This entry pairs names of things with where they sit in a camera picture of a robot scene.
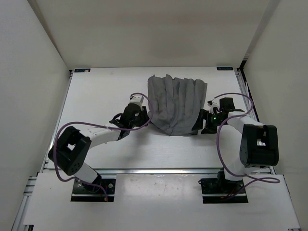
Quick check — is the aluminium frame rail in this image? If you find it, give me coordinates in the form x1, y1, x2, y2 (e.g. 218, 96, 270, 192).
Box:
11, 69, 74, 231
236, 63, 303, 231

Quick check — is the left blue label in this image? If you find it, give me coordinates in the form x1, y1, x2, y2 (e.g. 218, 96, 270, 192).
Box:
74, 68, 90, 73

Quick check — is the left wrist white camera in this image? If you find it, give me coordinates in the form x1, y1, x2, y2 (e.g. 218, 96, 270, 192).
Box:
129, 95, 144, 108

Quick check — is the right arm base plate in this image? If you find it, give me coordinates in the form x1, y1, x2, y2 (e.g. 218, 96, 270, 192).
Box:
198, 169, 248, 204

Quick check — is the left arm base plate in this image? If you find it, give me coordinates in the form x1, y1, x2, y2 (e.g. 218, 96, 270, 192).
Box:
71, 177, 116, 203

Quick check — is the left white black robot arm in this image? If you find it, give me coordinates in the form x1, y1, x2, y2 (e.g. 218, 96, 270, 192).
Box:
48, 103, 149, 193

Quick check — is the aluminium front rail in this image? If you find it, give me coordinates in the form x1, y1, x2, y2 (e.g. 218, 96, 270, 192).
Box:
39, 168, 227, 176

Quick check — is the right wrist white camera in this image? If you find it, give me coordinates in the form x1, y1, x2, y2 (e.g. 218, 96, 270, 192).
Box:
207, 101, 220, 114

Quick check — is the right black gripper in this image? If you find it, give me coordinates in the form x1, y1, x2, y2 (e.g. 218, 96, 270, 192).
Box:
192, 108, 226, 134

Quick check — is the grey pleated skirt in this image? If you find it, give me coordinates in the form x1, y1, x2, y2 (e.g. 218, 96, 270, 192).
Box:
147, 75, 207, 136

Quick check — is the right aluminium frame rail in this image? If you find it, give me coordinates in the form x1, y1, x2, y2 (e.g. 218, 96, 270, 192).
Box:
236, 63, 303, 231

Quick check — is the left aluminium frame rail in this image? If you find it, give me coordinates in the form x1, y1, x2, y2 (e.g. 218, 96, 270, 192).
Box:
11, 69, 74, 231

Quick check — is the blue label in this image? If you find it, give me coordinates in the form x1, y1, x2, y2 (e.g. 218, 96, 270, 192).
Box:
217, 66, 233, 71
74, 68, 90, 73

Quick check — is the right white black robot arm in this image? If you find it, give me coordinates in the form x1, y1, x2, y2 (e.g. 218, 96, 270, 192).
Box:
192, 97, 279, 193

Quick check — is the right blue label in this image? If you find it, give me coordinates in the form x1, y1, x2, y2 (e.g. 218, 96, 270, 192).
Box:
217, 66, 233, 71

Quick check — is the wrist white camera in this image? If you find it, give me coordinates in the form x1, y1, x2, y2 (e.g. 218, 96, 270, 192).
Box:
207, 101, 220, 114
129, 95, 144, 108

